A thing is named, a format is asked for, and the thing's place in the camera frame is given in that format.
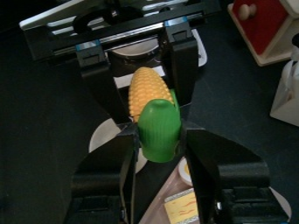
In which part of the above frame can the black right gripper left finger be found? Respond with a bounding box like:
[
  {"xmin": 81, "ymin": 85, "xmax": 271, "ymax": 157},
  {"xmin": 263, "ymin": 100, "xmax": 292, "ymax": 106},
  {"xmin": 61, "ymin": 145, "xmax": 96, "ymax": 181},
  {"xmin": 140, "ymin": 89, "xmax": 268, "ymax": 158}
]
[{"xmin": 63, "ymin": 123, "xmax": 140, "ymax": 224}]

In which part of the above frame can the orange square box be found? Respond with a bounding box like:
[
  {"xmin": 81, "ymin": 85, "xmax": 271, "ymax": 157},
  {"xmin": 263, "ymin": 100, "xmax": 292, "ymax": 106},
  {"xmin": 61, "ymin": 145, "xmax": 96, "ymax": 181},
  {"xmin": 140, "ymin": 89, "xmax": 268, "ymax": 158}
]
[{"xmin": 227, "ymin": 0, "xmax": 299, "ymax": 67}]

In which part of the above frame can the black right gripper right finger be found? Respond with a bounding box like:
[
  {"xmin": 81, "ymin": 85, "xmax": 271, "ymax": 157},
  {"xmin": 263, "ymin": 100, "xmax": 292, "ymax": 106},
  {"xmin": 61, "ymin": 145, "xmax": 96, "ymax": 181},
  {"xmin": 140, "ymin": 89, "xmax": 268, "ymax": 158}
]
[{"xmin": 180, "ymin": 122, "xmax": 291, "ymax": 224}]

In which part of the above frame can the yellow toy corn cob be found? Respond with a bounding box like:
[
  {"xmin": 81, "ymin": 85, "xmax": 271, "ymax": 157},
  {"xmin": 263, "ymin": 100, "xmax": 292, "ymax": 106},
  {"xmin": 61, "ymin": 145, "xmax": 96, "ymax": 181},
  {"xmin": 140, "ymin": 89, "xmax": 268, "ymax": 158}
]
[{"xmin": 127, "ymin": 66, "xmax": 175, "ymax": 123}]

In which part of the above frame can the pink toy cutting board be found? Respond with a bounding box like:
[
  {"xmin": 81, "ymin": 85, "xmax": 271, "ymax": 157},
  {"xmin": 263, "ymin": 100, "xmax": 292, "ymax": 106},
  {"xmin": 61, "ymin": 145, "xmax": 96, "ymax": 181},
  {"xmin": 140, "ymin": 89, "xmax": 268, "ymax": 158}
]
[{"xmin": 137, "ymin": 157, "xmax": 203, "ymax": 224}]

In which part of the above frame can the toy fried egg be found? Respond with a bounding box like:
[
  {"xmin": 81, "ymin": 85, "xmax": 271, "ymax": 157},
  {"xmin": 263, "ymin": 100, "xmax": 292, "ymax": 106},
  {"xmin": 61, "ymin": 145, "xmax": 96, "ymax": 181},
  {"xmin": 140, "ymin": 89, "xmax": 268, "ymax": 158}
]
[{"xmin": 177, "ymin": 157, "xmax": 195, "ymax": 187}]

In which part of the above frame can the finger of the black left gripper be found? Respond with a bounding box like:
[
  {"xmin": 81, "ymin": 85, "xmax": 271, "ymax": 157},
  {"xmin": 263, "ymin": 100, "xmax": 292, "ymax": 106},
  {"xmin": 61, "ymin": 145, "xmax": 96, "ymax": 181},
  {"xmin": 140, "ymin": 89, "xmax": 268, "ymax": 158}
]
[
  {"xmin": 75, "ymin": 39, "xmax": 133, "ymax": 126},
  {"xmin": 163, "ymin": 17, "xmax": 202, "ymax": 109}
]

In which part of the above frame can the round pale toy plate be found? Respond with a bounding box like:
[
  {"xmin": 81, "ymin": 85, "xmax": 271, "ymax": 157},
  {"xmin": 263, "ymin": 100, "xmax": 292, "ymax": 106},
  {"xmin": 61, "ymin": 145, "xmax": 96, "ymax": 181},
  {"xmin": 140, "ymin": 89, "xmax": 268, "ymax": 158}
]
[{"xmin": 88, "ymin": 117, "xmax": 149, "ymax": 174}]

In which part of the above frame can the yellow toy food slice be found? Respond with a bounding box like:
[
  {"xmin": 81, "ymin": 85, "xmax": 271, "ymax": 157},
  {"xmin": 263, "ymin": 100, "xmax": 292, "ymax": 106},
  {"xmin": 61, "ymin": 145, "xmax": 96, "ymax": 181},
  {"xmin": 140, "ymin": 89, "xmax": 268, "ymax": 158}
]
[{"xmin": 163, "ymin": 188, "xmax": 202, "ymax": 224}]

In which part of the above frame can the small white toy box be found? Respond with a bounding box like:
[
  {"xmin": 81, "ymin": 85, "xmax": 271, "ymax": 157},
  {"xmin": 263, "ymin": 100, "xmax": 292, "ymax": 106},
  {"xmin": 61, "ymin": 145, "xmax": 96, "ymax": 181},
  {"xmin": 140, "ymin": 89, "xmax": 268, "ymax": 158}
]
[{"xmin": 268, "ymin": 34, "xmax": 299, "ymax": 127}]

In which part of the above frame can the green toy corn husk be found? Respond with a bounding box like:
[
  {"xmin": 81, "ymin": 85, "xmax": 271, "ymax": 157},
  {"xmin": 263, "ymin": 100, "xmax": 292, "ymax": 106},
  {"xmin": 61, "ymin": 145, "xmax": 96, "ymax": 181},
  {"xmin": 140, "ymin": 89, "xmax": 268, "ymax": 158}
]
[
  {"xmin": 136, "ymin": 98, "xmax": 183, "ymax": 164},
  {"xmin": 169, "ymin": 88, "xmax": 181, "ymax": 114}
]

